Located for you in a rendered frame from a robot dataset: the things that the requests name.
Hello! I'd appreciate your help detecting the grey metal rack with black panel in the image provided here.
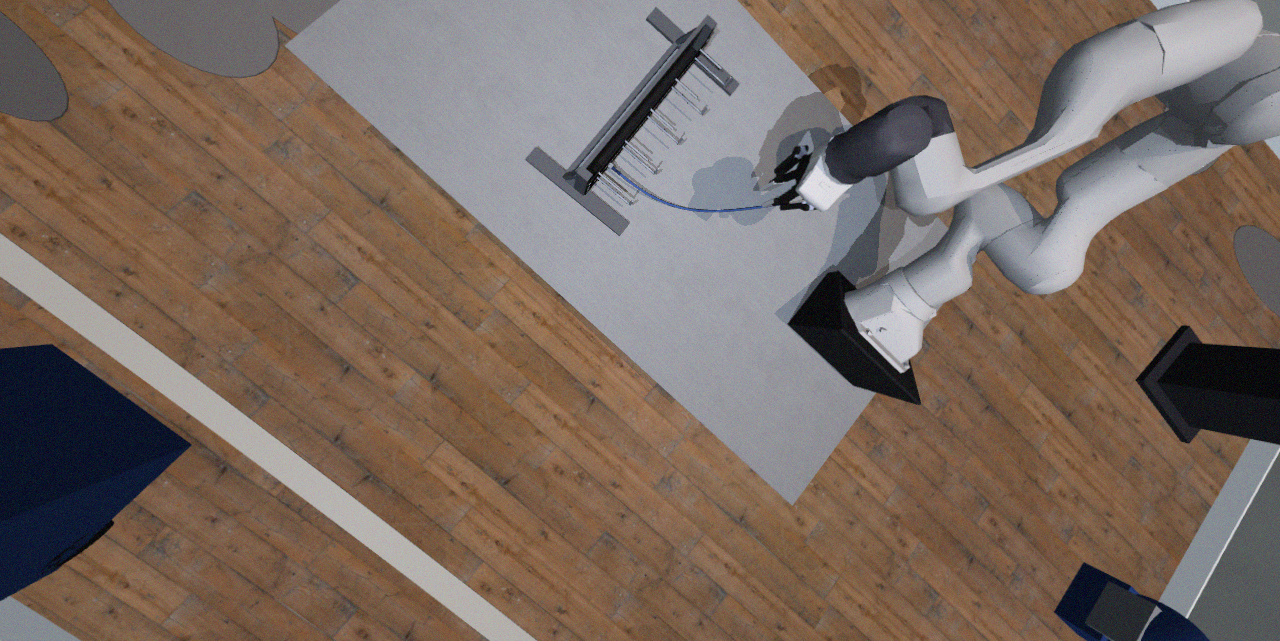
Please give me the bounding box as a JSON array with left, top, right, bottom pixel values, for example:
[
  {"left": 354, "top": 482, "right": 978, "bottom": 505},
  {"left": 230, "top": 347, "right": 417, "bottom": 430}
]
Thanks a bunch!
[{"left": 525, "top": 6, "right": 740, "bottom": 235}]

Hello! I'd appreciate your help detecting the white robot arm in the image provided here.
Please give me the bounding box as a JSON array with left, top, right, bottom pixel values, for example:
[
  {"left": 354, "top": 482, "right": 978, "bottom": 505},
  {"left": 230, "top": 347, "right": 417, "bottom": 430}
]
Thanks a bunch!
[{"left": 796, "top": 0, "right": 1280, "bottom": 374}]

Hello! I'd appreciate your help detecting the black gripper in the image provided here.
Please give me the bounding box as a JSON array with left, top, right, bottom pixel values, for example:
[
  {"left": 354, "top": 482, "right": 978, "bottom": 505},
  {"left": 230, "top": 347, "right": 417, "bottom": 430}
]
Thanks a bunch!
[{"left": 759, "top": 145, "right": 817, "bottom": 211}]

